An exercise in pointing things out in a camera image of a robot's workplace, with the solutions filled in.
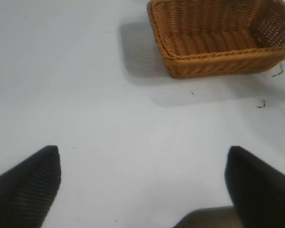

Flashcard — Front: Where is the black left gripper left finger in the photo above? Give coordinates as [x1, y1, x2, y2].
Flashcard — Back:
[0, 145, 62, 228]

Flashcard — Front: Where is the brown wicker basket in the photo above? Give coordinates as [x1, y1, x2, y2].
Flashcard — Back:
[146, 0, 285, 79]

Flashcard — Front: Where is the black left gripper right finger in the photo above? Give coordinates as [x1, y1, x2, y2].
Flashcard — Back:
[224, 145, 285, 228]

